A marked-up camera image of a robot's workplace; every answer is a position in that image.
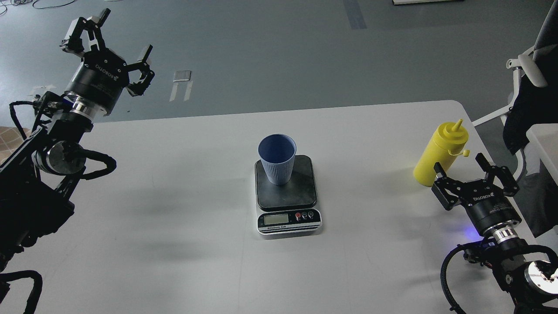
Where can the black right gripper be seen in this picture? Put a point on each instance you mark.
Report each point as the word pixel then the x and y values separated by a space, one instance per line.
pixel 485 200

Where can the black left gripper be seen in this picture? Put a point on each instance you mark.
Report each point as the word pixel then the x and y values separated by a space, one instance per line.
pixel 101 80

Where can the yellow squeeze bottle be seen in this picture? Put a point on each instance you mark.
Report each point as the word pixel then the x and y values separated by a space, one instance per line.
pixel 446 144

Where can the blue ribbed plastic cup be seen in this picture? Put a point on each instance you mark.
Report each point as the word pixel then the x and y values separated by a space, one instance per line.
pixel 277 154

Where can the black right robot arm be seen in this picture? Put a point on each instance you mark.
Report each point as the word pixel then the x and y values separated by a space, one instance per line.
pixel 528 273

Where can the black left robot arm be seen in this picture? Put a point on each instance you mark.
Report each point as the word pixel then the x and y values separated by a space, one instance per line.
pixel 39 177

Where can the black digital kitchen scale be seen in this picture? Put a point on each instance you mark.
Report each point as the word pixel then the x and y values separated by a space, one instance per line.
pixel 289 209

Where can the grey floor plate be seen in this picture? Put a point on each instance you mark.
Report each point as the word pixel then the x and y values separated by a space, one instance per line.
pixel 182 76

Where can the white office chair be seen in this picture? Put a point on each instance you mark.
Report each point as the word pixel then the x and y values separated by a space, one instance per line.
pixel 536 105

